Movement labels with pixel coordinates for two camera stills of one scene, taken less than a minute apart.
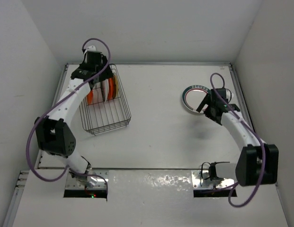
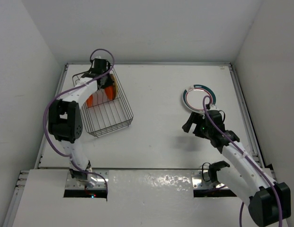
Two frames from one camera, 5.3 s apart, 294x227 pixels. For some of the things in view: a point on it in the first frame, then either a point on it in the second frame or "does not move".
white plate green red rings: x=193 y=96 does not move
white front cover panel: x=141 y=198 does not move
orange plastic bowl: x=111 y=88 does not move
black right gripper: x=206 y=100 → x=195 y=118
